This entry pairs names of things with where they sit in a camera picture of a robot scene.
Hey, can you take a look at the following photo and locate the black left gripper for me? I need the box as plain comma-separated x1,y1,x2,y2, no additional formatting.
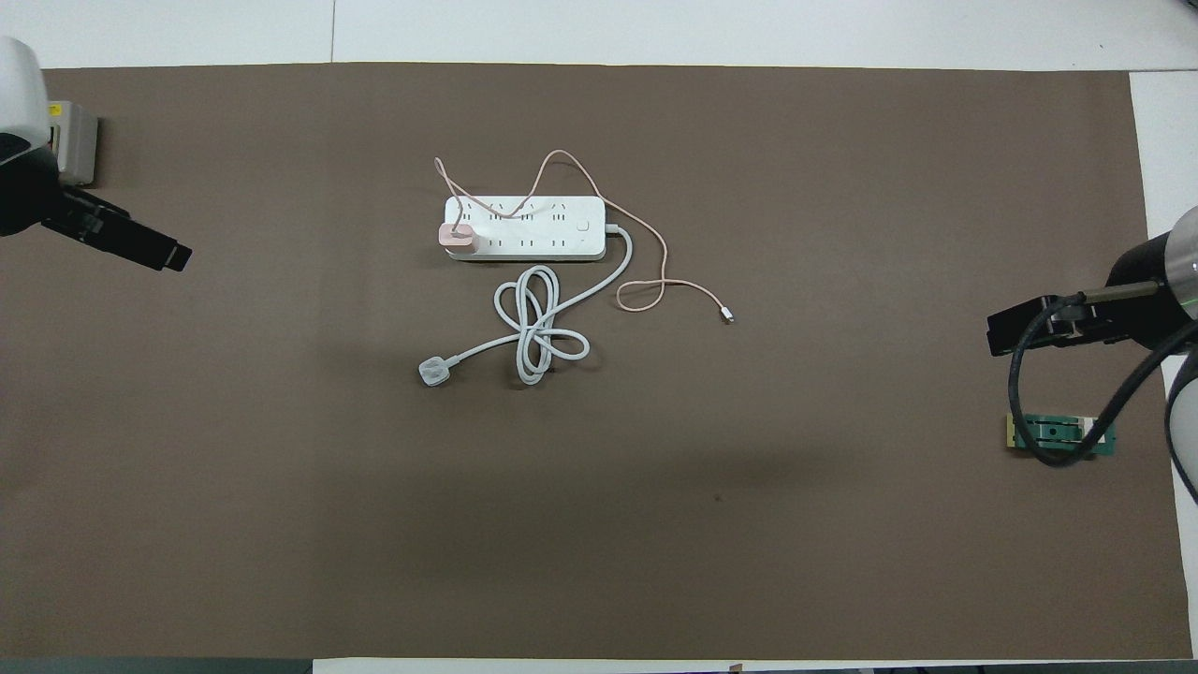
0,150,193,274

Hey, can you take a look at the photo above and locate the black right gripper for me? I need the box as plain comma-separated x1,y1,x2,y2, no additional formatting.
986,229,1198,359

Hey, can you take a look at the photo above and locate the pink charging cable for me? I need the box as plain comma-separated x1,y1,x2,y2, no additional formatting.
433,150,737,326

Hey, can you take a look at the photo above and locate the white power strip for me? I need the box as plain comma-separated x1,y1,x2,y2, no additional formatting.
443,195,607,261

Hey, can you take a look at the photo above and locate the brown table mat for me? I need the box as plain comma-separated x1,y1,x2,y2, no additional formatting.
0,63,1191,661

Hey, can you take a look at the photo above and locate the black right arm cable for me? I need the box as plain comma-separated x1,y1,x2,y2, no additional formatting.
1008,281,1198,466

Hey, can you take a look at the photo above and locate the grey on-off switch box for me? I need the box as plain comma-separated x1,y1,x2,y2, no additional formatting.
47,100,99,185

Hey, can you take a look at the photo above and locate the green knife switch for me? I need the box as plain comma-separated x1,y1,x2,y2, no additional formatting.
1006,412,1118,460

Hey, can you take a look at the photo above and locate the white power cord with plug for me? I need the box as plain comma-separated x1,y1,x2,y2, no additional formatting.
417,223,635,387

